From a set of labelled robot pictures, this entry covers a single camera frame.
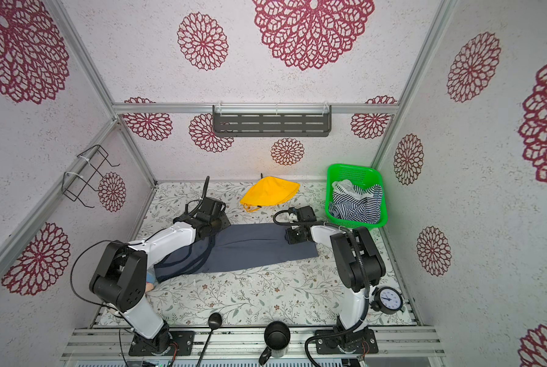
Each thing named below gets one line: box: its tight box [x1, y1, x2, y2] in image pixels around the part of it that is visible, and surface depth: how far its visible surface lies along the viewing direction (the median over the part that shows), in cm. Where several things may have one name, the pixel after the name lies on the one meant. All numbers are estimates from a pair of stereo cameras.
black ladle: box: [195, 311, 223, 367], surface depth 79 cm
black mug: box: [258, 320, 292, 366], surface depth 70 cm
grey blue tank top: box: [153, 223, 320, 283], surface depth 95 cm
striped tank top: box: [328, 179, 383, 225], surface depth 107 cm
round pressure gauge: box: [370, 285, 404, 316], surface depth 81 cm
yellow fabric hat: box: [239, 175, 301, 212], surface depth 118 cm
